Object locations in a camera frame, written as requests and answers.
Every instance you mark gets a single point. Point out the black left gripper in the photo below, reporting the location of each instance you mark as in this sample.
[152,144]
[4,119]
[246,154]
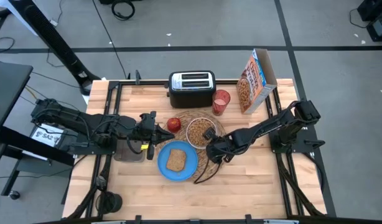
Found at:
[146,127]

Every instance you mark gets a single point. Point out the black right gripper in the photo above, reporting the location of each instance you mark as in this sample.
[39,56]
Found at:
[223,147]

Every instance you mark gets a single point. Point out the red apple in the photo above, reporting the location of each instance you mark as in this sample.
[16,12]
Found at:
[174,125]

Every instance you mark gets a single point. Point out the white ceramic bowl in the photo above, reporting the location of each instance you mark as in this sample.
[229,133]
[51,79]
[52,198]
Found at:
[187,133]

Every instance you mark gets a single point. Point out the orange Cheerios cereal box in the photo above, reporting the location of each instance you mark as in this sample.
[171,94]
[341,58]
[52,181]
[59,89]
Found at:
[253,90]

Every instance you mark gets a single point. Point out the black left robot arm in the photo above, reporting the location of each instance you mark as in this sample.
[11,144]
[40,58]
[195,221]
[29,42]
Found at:
[85,121]

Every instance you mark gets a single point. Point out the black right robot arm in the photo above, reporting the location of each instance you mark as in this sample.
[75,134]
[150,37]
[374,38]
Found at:
[272,124]

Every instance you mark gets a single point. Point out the brown cereal pieces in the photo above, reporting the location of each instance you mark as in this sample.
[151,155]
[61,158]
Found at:
[195,132]

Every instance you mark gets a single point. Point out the brown toast slice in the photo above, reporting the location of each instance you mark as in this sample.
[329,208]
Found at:
[176,160]

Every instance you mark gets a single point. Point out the round woven placemat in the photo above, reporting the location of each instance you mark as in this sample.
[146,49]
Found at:
[184,116]

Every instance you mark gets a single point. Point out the blue round plate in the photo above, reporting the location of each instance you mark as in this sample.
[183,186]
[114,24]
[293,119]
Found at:
[166,171]

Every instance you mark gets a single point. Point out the grey rectangular tray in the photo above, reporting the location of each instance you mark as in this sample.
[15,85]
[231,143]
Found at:
[128,154]

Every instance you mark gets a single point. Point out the red translucent cup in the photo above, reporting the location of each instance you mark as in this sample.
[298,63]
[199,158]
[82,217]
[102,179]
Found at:
[220,104]

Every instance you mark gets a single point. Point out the black two-slot toaster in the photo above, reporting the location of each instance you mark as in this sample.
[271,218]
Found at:
[191,96]

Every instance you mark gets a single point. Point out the black cylindrical cup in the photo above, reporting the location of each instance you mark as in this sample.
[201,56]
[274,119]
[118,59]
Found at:
[111,202]

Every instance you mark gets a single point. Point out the white SA2 label sheet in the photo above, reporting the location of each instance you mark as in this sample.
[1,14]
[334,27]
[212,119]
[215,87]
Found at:
[48,137]

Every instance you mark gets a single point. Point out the black desk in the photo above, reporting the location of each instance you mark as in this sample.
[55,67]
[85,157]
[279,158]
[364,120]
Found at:
[7,90]

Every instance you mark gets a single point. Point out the black equipment box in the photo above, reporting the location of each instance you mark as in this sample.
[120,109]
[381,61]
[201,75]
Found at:
[374,9]
[379,31]

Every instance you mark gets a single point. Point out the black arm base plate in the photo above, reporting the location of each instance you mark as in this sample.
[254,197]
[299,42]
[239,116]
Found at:
[303,146]
[85,150]

